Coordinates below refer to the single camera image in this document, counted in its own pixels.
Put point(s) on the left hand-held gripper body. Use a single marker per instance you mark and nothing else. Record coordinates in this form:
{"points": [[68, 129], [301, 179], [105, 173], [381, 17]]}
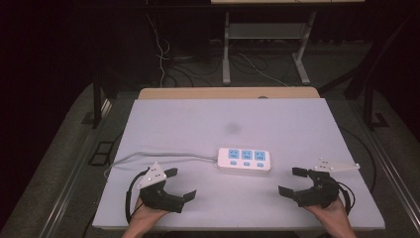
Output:
{"points": [[155, 196]]}

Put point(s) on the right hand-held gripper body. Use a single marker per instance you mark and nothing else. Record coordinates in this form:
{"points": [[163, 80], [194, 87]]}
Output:
{"points": [[322, 191]]}

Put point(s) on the person's left hand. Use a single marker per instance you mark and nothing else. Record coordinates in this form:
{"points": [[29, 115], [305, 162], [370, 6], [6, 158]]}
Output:
{"points": [[145, 216]]}

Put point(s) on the person's right hand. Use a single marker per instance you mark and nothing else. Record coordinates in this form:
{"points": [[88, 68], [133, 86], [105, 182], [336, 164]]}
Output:
{"points": [[332, 214]]}

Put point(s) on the white blue power strip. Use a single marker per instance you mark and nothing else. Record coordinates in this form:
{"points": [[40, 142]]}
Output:
{"points": [[244, 159]]}

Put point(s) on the white table mat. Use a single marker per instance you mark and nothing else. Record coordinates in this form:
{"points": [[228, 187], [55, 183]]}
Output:
{"points": [[231, 125]]}

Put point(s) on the black metal stand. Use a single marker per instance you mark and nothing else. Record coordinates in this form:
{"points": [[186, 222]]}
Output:
{"points": [[96, 102], [371, 99]]}

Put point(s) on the aluminium floor rail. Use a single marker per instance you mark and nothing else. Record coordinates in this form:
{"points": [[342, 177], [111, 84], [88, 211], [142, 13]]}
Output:
{"points": [[393, 172], [71, 185]]}

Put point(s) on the white metal desk frame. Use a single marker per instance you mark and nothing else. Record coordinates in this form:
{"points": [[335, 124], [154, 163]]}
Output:
{"points": [[267, 31]]}

